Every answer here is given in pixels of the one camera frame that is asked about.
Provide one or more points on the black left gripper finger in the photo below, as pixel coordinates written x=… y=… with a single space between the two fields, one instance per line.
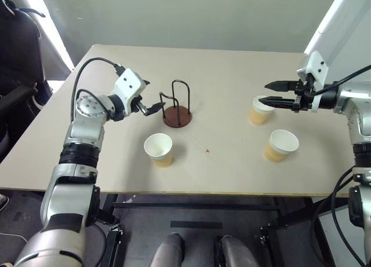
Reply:
x=155 y=108
x=145 y=83

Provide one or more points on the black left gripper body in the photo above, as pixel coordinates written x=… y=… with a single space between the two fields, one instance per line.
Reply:
x=137 y=103

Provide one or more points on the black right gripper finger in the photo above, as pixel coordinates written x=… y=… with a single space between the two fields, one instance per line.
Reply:
x=281 y=102
x=282 y=86

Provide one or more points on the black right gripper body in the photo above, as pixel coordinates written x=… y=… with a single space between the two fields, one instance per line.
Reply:
x=304 y=97

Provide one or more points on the tan white paper cup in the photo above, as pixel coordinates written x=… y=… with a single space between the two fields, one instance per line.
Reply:
x=158 y=146
x=282 y=142
x=259 y=116

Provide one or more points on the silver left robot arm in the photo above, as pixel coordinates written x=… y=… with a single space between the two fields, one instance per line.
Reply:
x=72 y=191

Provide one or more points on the white board panel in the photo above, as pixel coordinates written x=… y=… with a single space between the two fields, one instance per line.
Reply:
x=342 y=23

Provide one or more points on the black office chair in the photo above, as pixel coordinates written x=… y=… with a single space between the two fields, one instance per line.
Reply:
x=17 y=61

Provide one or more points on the grey rounded shape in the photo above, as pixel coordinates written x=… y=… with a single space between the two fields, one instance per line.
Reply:
x=236 y=252
x=168 y=252

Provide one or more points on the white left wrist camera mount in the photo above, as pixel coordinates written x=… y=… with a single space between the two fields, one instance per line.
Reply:
x=129 y=81

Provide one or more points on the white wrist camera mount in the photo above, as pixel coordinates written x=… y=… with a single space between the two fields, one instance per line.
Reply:
x=129 y=81
x=317 y=65

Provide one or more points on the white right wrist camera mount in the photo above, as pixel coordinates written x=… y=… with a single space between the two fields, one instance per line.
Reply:
x=317 y=65

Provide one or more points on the black metal table frame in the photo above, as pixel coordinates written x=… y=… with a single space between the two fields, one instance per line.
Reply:
x=197 y=205

